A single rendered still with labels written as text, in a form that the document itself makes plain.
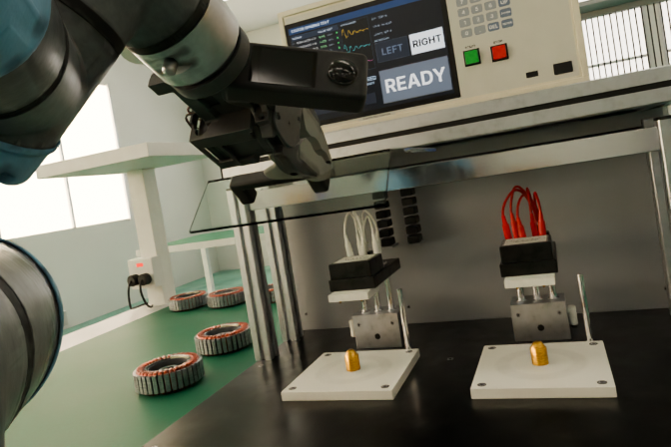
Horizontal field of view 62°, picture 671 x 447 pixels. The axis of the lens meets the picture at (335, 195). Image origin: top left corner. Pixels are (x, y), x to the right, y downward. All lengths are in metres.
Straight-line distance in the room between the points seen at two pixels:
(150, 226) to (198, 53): 1.40
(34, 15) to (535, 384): 0.60
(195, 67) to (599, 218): 0.71
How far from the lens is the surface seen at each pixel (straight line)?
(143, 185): 1.79
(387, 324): 0.90
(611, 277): 0.98
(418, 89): 0.86
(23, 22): 0.24
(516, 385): 0.69
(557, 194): 0.96
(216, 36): 0.42
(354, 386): 0.74
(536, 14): 0.86
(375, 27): 0.89
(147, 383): 0.98
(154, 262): 1.76
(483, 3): 0.86
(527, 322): 0.86
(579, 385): 0.69
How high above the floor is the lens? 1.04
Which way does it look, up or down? 1 degrees down
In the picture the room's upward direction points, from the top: 9 degrees counter-clockwise
